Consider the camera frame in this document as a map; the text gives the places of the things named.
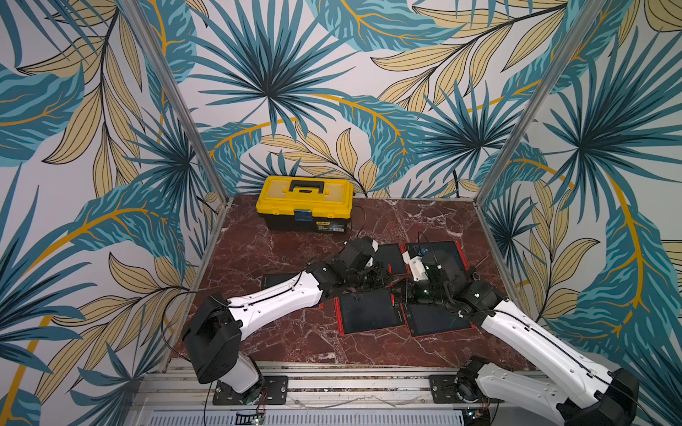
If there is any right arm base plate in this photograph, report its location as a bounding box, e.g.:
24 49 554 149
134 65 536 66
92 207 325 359
428 375 485 404

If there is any screwdriver with black handle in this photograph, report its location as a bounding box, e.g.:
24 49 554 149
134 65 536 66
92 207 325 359
469 254 490 282

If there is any right aluminium corner post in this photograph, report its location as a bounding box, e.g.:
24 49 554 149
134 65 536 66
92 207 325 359
474 0 606 209

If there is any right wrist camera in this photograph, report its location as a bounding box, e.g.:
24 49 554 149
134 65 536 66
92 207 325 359
402 248 430 283

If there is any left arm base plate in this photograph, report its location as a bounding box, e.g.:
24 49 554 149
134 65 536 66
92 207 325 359
212 376 289 406

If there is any aluminium frame rail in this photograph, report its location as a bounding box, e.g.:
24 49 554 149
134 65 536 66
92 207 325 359
124 360 548 425

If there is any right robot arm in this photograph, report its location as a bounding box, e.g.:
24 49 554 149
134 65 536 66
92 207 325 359
394 250 639 425

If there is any yellow black toolbox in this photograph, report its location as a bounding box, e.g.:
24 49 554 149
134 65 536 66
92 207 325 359
256 176 353 234

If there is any aluminium corner post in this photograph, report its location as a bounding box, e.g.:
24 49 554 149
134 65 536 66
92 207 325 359
120 0 230 207
474 0 606 209

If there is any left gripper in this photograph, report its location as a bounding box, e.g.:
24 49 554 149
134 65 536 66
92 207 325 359
347 259 397 293

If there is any left aluminium corner post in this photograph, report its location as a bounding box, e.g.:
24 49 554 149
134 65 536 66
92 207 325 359
120 0 230 207

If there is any writing tablet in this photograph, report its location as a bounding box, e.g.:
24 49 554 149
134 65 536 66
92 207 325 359
374 243 408 277
407 241 469 271
255 272 323 313
335 289 405 335
401 305 474 337

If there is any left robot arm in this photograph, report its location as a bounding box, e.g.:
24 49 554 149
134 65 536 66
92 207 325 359
182 236 390 398

